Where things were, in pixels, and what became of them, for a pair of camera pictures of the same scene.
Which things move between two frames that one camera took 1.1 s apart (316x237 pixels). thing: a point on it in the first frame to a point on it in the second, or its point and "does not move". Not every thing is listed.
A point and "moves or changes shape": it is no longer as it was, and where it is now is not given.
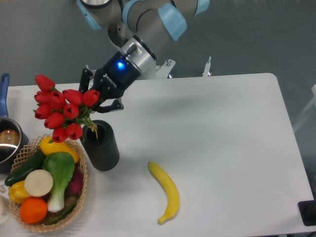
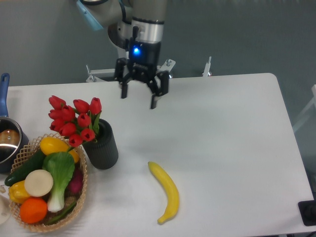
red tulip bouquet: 66,112 moves or changes shape
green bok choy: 59,168 does not move
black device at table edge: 307,211 does not move
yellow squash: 48,145 does not move
